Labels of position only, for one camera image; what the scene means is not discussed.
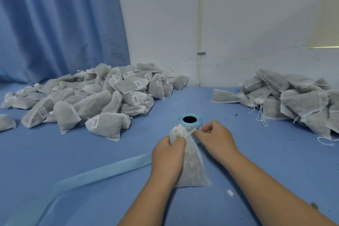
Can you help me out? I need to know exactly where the pile of labelled herb bags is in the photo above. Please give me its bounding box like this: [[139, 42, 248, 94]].
[[0, 63, 190, 142]]

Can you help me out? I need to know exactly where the person's left forearm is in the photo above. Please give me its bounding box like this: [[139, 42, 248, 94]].
[[118, 178, 178, 226]]

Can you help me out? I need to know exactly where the person's right forearm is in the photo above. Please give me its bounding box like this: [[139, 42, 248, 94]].
[[225, 149, 337, 226]]

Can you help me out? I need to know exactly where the person's left hand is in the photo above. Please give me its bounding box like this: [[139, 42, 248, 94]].
[[150, 136, 187, 188]]

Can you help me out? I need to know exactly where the pile of unlabelled herb bags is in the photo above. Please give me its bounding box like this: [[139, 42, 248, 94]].
[[211, 69, 339, 147]]

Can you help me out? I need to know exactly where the blue label roll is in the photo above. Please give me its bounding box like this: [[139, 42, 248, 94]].
[[5, 113, 204, 226]]

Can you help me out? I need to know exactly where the blue curtain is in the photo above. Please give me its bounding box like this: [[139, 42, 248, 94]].
[[0, 0, 131, 84]]

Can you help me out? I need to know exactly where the person's right hand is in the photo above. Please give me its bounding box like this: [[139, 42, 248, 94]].
[[194, 120, 240, 167]]

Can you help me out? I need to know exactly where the white wall pipe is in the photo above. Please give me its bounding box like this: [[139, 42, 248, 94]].
[[195, 0, 205, 87]]

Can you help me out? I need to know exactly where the white herb bag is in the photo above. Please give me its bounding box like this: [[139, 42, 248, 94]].
[[169, 124, 212, 189]]

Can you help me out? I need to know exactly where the lone white pouch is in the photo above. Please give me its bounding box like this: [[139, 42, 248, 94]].
[[0, 114, 18, 132]]

